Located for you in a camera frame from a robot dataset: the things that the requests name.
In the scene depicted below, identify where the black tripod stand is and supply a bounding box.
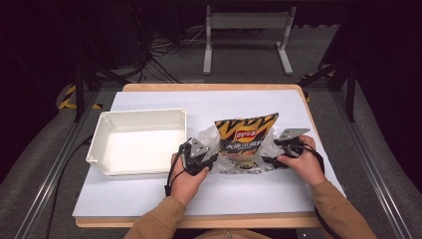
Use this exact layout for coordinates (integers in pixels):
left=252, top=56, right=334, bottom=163
left=70, top=6, right=131, bottom=123

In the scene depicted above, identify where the white plastic box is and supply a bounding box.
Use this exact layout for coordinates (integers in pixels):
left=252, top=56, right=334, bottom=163
left=85, top=108, right=188, bottom=176

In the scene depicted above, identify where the hand-held gripper cable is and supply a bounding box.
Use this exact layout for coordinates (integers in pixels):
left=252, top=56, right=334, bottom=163
left=164, top=144, right=187, bottom=197
left=292, top=142, right=342, bottom=239

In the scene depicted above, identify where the yellow black floor tape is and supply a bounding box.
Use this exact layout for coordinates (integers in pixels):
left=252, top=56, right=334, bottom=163
left=58, top=84, right=104, bottom=111

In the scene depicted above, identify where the right hand-held gripper cable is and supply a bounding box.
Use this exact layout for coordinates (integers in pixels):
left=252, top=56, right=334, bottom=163
left=292, top=142, right=342, bottom=239

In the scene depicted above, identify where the aluminium rail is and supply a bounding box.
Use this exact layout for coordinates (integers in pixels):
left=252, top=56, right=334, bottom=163
left=331, top=89, right=415, bottom=239
left=13, top=89, right=101, bottom=239

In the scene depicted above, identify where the white metal stand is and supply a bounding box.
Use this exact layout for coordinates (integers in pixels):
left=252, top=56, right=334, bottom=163
left=202, top=5, right=298, bottom=76

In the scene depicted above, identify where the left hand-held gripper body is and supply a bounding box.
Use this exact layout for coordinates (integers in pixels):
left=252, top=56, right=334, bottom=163
left=178, top=136, right=217, bottom=177

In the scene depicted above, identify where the wooden table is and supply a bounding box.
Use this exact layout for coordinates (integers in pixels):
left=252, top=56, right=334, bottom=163
left=75, top=83, right=346, bottom=229

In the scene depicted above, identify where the person's tan jacket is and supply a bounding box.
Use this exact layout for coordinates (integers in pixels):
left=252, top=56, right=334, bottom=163
left=194, top=228, right=271, bottom=239

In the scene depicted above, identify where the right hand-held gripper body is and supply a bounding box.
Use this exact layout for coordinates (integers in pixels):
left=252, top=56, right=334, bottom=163
left=272, top=127, right=312, bottom=159

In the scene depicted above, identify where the person's right hand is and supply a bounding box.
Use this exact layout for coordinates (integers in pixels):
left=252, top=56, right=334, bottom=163
left=276, top=134, right=328, bottom=187

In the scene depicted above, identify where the black floor cable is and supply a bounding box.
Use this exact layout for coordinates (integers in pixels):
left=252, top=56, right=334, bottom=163
left=44, top=133, right=95, bottom=239

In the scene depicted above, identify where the black metal stand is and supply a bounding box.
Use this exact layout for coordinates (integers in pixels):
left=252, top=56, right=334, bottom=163
left=297, top=59, right=358, bottom=122

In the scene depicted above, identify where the person's left hand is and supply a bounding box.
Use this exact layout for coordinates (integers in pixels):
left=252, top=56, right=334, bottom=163
left=170, top=152, right=211, bottom=206

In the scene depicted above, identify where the bundle of black floor cables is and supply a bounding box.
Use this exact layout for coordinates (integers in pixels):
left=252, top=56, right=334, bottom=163
left=130, top=6, right=207, bottom=84

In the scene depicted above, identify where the yellow black chip bag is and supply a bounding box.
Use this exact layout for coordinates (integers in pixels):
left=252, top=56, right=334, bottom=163
left=213, top=112, right=280, bottom=167

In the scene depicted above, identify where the white paper sheet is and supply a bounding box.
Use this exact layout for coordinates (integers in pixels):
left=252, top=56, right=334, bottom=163
left=72, top=90, right=346, bottom=218

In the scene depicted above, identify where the left hand-held gripper cable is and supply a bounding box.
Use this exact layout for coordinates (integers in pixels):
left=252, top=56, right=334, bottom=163
left=164, top=144, right=187, bottom=197

